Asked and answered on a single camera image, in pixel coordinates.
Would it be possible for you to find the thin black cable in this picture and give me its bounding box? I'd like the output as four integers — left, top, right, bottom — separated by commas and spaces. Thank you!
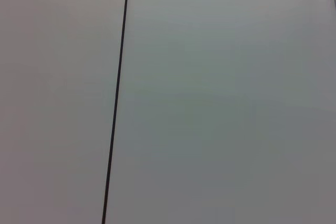
101, 0, 131, 224

